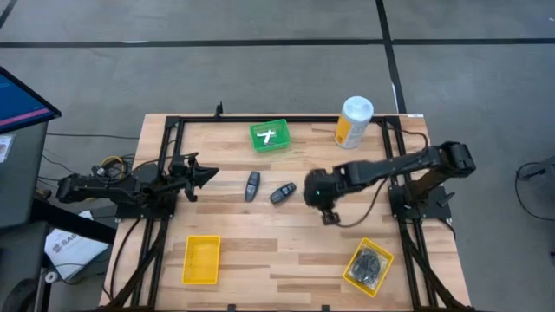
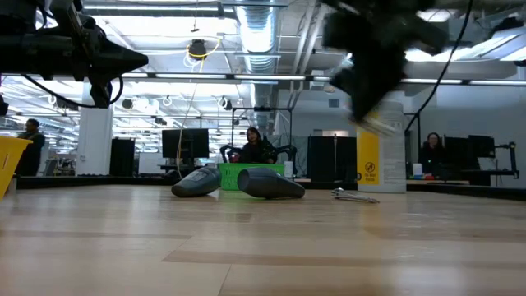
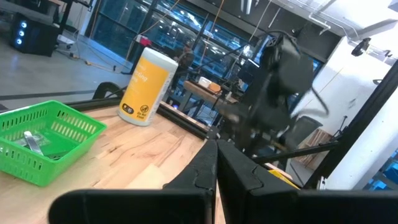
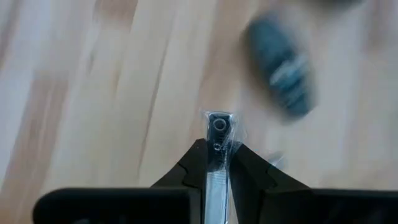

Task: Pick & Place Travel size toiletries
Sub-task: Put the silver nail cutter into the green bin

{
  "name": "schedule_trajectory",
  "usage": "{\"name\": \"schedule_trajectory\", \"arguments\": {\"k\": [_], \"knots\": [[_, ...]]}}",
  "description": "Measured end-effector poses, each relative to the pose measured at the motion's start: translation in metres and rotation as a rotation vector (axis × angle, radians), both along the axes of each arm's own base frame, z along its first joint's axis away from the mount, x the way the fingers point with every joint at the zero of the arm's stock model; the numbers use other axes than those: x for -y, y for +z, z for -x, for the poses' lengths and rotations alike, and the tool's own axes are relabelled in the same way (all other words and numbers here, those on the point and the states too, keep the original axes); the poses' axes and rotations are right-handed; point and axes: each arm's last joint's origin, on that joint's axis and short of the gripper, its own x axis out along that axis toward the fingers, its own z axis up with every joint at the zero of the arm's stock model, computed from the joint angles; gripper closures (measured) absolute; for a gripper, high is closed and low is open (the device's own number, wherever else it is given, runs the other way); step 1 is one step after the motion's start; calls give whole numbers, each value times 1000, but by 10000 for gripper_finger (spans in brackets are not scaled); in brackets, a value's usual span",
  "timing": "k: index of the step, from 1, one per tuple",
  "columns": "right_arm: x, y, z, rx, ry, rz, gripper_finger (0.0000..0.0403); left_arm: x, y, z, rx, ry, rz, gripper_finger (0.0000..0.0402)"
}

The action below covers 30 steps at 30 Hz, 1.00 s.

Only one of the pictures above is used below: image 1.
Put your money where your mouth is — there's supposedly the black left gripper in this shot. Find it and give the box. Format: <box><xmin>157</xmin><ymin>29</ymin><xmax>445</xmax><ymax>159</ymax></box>
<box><xmin>168</xmin><ymin>155</ymin><xmax>220</xmax><ymax>192</ymax></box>

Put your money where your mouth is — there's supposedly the grey car key fob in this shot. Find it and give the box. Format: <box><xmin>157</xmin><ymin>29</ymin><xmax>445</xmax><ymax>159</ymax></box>
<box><xmin>245</xmin><ymin>171</ymin><xmax>262</xmax><ymax>204</ymax></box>
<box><xmin>269</xmin><ymin>181</ymin><xmax>298</xmax><ymax>205</ymax></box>

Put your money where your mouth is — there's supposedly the green plastic bin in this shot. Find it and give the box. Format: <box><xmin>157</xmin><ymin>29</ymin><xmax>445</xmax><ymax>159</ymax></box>
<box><xmin>249</xmin><ymin>118</ymin><xmax>292</xmax><ymax>153</ymax></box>

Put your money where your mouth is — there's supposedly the white canister yellow label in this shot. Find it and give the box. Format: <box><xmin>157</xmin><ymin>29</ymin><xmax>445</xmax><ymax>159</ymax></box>
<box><xmin>333</xmin><ymin>95</ymin><xmax>375</xmax><ymax>150</ymax></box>

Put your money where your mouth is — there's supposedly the yellow plastic bin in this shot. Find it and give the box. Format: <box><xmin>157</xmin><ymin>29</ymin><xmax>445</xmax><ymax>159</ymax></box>
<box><xmin>181</xmin><ymin>235</ymin><xmax>222</xmax><ymax>286</ymax></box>
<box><xmin>342</xmin><ymin>237</ymin><xmax>395</xmax><ymax>298</ymax></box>

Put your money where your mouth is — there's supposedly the white printed paper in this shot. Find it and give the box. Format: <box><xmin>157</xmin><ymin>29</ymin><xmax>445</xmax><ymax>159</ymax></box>
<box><xmin>43</xmin><ymin>211</ymin><xmax>110</xmax><ymax>281</ymax></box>

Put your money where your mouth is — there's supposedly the grey cabinet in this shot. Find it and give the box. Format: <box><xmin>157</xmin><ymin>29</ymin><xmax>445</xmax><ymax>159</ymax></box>
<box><xmin>0</xmin><ymin>122</ymin><xmax>49</xmax><ymax>229</ymax></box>

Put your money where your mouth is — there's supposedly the blue screen monitor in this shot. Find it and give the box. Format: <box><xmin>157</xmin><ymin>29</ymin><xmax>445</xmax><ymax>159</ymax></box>
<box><xmin>0</xmin><ymin>65</ymin><xmax>62</xmax><ymax>135</ymax></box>

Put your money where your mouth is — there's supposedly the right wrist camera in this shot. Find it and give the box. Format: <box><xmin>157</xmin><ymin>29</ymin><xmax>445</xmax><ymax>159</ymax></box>
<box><xmin>320</xmin><ymin>209</ymin><xmax>342</xmax><ymax>226</ymax></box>

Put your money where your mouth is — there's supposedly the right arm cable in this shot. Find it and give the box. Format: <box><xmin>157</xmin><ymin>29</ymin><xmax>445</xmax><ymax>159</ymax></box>
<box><xmin>336</xmin><ymin>175</ymin><xmax>391</xmax><ymax>230</ymax></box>

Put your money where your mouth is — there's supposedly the black aluminium table frame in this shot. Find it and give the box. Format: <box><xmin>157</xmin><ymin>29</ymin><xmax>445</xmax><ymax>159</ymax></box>
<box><xmin>101</xmin><ymin>113</ymin><xmax>478</xmax><ymax>312</ymax></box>

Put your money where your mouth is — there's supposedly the yellow cable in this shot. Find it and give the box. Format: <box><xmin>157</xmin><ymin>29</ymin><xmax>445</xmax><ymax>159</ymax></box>
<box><xmin>99</xmin><ymin>154</ymin><xmax>127</xmax><ymax>174</ymax></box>

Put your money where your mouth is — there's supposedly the black floor cable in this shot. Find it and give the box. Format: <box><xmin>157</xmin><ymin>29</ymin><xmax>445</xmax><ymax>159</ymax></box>
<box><xmin>46</xmin><ymin>132</ymin><xmax>140</xmax><ymax>140</ymax></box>
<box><xmin>514</xmin><ymin>155</ymin><xmax>555</xmax><ymax>222</ymax></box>

